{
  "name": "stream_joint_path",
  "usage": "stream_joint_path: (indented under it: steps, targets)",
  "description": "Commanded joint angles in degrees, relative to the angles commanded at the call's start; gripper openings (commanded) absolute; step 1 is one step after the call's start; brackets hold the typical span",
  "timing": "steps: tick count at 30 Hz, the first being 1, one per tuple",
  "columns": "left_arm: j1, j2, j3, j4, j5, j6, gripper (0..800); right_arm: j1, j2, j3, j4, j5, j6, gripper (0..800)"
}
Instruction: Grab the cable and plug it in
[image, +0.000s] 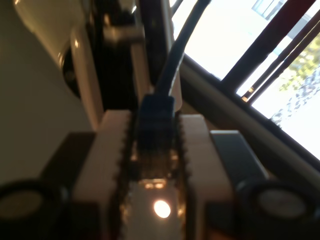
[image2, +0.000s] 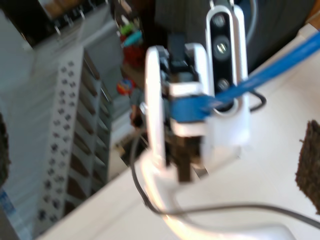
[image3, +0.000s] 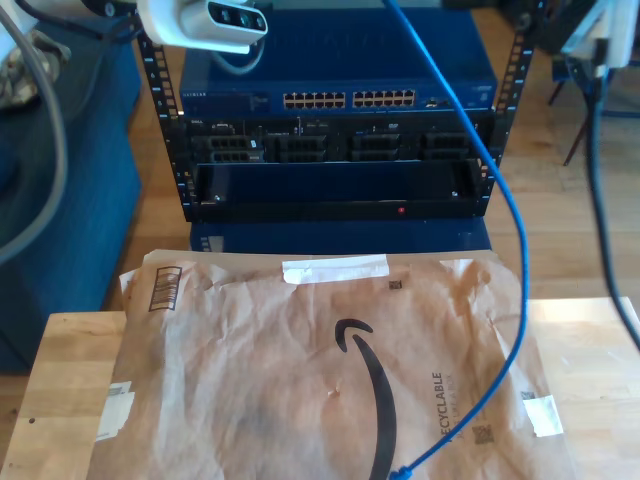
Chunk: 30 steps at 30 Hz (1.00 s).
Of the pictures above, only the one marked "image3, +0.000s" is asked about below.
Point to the blue sofa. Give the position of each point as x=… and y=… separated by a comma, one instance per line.
x=90, y=200

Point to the black rack server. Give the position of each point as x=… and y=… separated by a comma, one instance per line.
x=340, y=131

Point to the long white tape strip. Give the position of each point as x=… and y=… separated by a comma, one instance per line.
x=335, y=269

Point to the blue-grey jacket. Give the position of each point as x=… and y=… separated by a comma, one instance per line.
x=575, y=75

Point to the blue box under rack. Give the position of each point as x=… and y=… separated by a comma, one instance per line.
x=340, y=237

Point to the dark metal chair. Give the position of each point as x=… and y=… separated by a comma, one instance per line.
x=575, y=142

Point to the camouflage cloth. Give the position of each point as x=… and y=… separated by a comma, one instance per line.
x=15, y=85

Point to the brown paper mailer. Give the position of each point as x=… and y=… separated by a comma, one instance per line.
x=250, y=400

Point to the white shipping label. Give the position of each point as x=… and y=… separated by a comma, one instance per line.
x=115, y=410

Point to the black perforated rack post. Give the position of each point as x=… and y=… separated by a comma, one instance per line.
x=517, y=65
x=160, y=85

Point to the short white tape piece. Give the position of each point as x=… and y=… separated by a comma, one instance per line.
x=542, y=415

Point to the blue network switch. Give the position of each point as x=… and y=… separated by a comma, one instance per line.
x=325, y=60

